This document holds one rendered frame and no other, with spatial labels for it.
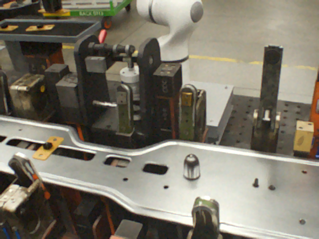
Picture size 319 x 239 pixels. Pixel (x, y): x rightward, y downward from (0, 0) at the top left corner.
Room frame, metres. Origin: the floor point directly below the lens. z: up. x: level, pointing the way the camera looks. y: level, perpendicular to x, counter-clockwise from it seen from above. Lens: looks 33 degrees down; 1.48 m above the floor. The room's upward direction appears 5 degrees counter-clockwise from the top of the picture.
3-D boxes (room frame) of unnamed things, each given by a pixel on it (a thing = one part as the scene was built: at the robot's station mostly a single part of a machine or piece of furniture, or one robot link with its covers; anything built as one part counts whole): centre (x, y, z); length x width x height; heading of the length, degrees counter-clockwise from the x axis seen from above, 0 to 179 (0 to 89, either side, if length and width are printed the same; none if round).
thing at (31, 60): (1.05, 0.36, 0.92); 0.10 x 0.08 x 0.45; 68
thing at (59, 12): (0.86, 0.24, 1.26); 0.08 x 0.04 x 0.01; 51
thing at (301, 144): (0.57, -0.28, 0.88); 0.04 x 0.04 x 0.36; 68
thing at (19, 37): (1.05, 0.36, 1.16); 0.37 x 0.14 x 0.02; 68
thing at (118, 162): (0.59, 0.10, 0.84); 0.12 x 0.05 x 0.29; 158
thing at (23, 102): (0.86, 0.36, 0.89); 0.13 x 0.11 x 0.38; 158
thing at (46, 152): (0.65, 0.27, 1.01); 0.08 x 0.04 x 0.01; 159
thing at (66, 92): (0.85, 0.23, 0.89); 0.13 x 0.11 x 0.38; 158
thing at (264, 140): (0.63, -0.23, 0.88); 0.07 x 0.06 x 0.35; 158
